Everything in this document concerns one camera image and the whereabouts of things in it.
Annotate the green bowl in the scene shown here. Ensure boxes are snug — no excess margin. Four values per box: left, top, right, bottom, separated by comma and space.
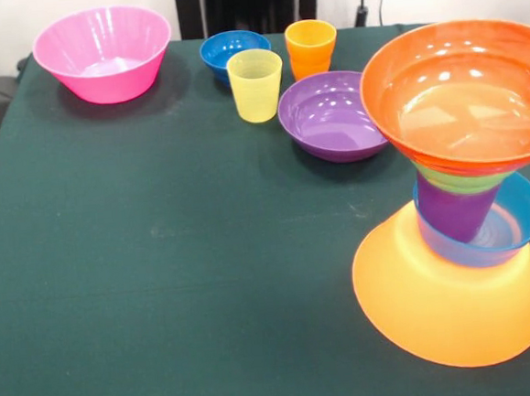
414, 153, 514, 198

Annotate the dark blue bowl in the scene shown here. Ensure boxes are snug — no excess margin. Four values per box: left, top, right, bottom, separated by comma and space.
197, 27, 276, 88

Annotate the dark green tablecloth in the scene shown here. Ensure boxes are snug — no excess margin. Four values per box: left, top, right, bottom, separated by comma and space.
0, 12, 530, 396

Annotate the purple cup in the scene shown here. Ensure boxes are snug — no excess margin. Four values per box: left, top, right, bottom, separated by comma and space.
414, 166, 503, 248

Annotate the large yellow-orange bowl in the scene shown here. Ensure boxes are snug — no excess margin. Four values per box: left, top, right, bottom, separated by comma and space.
345, 190, 530, 378

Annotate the orange cup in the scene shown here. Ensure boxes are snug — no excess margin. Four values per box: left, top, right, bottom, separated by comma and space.
282, 16, 341, 82

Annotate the pink bowl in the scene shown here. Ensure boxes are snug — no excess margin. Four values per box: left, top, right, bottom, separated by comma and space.
28, 1, 178, 111

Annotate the red bowl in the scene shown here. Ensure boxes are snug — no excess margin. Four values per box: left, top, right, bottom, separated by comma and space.
354, 14, 530, 186

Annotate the light blue bowl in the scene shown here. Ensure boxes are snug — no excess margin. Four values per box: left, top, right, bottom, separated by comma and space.
410, 170, 530, 274

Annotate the purple bowl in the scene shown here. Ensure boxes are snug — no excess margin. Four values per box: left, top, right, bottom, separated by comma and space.
275, 67, 392, 168

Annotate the yellow cup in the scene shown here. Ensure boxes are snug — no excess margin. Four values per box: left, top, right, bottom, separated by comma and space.
225, 47, 288, 126

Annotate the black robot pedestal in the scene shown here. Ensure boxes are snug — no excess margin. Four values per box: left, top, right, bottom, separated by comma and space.
174, 0, 322, 41

